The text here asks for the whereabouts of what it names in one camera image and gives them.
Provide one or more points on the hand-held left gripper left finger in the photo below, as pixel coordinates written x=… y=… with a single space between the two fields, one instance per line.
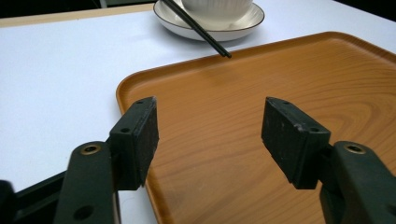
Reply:
x=124 y=149

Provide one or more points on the white plate with dark rim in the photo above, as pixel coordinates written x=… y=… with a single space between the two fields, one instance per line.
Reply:
x=218 y=26

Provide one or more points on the black chopstick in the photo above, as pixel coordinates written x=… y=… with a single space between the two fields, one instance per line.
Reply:
x=199 y=28
x=193 y=28

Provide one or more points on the white ribbed bowl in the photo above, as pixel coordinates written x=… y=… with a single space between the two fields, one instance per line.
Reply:
x=218 y=7

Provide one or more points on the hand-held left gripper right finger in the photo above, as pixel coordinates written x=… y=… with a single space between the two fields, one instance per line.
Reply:
x=311 y=149

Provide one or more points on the brown wooden tray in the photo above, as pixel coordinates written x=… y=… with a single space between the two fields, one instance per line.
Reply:
x=258 y=130

